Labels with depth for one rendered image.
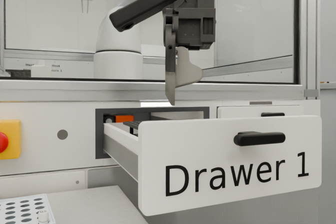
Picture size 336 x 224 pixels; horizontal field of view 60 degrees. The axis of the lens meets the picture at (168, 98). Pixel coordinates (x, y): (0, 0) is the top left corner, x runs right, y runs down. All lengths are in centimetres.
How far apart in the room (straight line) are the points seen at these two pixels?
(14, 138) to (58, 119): 10
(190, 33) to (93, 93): 29
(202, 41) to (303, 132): 20
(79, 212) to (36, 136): 20
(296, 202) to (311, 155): 53
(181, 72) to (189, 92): 29
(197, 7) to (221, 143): 22
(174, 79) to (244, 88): 41
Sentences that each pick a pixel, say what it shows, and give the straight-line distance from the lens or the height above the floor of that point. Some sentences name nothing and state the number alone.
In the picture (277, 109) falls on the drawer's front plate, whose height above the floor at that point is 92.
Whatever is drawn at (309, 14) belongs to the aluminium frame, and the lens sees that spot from 103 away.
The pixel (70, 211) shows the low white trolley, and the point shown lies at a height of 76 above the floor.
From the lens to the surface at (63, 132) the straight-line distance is 66.
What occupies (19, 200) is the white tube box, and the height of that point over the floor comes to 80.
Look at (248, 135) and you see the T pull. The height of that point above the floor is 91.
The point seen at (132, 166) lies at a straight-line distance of 45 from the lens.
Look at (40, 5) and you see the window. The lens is 70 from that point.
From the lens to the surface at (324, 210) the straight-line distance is 243.
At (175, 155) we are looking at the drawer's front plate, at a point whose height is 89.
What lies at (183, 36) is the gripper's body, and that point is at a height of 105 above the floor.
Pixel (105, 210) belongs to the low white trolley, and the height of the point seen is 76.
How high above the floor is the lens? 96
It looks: 1 degrees down
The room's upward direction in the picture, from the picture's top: straight up
